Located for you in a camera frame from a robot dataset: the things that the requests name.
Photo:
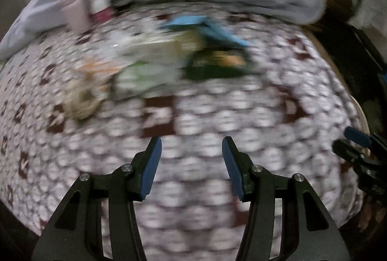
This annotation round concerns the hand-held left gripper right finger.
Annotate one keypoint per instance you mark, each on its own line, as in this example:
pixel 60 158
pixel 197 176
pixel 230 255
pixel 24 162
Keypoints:
pixel 232 170

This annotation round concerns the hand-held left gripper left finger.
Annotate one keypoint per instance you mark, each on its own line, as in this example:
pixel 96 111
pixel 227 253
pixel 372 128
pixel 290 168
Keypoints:
pixel 151 170

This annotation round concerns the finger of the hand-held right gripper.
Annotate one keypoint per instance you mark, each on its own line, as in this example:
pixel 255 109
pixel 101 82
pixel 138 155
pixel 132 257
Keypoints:
pixel 353 152
pixel 358 136

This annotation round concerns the white bin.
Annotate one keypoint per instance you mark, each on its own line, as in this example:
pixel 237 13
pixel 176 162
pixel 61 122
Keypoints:
pixel 362 119

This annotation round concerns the beige paper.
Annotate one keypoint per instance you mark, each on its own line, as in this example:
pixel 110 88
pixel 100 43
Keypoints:
pixel 83 99

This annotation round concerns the blue plastic packet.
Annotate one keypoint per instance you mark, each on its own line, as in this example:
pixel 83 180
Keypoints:
pixel 187 22

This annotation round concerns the grey maroon printed blanket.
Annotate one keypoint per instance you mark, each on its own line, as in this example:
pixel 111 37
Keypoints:
pixel 211 116

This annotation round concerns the green white milk carton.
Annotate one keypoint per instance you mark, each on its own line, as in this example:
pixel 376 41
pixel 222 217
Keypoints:
pixel 145 79

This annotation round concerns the dark green snack packet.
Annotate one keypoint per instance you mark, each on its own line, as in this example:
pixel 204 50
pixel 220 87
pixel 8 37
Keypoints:
pixel 217 66

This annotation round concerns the orange white snack wrapper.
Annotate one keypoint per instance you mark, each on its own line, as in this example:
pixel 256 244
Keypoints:
pixel 96 67

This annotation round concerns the white cardboard box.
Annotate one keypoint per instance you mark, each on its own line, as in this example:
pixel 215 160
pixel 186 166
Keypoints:
pixel 151 51

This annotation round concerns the white pill bottle pink label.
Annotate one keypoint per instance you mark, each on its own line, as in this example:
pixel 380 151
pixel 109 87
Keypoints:
pixel 99 4

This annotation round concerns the pink thermos bottle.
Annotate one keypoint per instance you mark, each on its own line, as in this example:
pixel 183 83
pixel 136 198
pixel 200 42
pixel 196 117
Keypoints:
pixel 74 10

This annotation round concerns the wooden bed frame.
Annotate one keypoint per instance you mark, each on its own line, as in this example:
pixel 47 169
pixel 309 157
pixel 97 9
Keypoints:
pixel 329 61

